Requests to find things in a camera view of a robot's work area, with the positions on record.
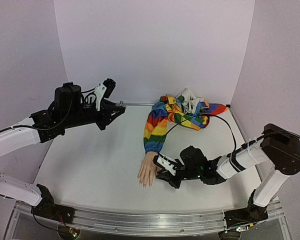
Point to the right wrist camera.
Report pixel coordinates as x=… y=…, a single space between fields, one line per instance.
x=167 y=163

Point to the aluminium front rail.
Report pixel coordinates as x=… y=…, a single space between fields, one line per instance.
x=154 y=224

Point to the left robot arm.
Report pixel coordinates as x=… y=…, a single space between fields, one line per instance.
x=70 y=108

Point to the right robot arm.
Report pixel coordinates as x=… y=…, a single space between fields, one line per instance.
x=276 y=145

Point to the rainbow striped jacket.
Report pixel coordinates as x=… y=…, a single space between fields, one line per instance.
x=185 y=109

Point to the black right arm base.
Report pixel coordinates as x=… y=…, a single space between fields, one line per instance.
x=251 y=214

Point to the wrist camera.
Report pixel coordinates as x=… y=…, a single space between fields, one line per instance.
x=167 y=163
x=103 y=90

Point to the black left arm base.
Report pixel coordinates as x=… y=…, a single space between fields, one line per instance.
x=48 y=209

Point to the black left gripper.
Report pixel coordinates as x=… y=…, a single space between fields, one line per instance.
x=108 y=107

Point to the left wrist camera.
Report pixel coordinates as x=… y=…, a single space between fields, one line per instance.
x=103 y=90

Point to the mannequin hand with clear nails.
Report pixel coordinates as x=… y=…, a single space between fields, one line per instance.
x=148 y=170

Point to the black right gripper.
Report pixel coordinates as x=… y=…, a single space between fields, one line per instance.
x=176 y=174

